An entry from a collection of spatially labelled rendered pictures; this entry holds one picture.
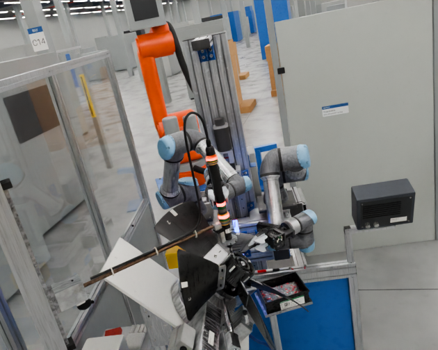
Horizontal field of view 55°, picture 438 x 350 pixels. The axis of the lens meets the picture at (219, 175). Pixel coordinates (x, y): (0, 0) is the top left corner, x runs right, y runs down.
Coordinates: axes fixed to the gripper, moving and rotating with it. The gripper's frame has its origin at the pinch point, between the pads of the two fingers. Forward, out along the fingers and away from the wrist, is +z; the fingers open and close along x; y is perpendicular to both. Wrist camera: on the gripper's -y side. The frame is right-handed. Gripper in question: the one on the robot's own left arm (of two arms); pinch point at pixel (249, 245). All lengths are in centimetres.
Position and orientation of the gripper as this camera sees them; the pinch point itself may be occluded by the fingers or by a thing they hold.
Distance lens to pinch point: 184.9
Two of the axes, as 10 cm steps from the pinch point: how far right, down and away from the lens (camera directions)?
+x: 1.3, 8.9, 4.3
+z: -8.2, 3.4, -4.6
